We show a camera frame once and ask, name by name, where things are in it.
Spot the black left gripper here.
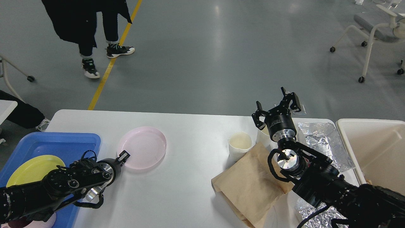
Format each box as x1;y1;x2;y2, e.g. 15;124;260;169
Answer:
97;150;130;187

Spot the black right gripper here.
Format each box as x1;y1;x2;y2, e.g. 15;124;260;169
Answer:
252;87;302;142

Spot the pink plate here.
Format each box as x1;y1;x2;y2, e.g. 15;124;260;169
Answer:
116;126;167;170

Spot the pink mug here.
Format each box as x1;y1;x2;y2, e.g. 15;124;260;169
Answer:
1;213;57;228

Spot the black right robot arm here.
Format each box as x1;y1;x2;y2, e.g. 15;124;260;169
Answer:
252;87;404;228

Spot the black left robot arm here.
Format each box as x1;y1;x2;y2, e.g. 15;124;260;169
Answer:
1;150;130;224

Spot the white floor socket plate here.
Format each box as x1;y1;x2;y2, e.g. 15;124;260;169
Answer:
293;104;307;115

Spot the white paper cup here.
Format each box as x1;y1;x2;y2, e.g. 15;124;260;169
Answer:
256;126;278;152
227;132;252;162

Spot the blue plastic tray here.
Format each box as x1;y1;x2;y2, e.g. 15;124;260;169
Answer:
0;132;101;228

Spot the crumpled aluminium foil sheet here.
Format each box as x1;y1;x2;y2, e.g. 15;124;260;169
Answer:
296;122;355;172

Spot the brown paper bag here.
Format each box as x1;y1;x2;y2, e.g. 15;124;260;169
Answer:
211;143;293;228

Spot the yellow plate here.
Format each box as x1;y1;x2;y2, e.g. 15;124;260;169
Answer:
6;155;65;187

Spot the person in black trousers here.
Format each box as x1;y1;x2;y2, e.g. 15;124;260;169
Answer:
0;90;51;132

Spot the aluminium foil piece lower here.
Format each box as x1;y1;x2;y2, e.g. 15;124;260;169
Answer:
295;198;346;228

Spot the beige plastic bin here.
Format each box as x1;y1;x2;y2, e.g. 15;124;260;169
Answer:
336;118;405;194

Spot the white side table corner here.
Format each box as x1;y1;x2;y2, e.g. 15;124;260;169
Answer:
0;100;18;125

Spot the white grey office chair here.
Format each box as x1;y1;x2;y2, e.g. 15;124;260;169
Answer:
329;0;405;83

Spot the person in long black coat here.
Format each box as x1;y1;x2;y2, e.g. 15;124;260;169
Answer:
42;0;135;79

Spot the white chair left edge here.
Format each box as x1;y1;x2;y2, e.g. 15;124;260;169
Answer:
0;54;36;102

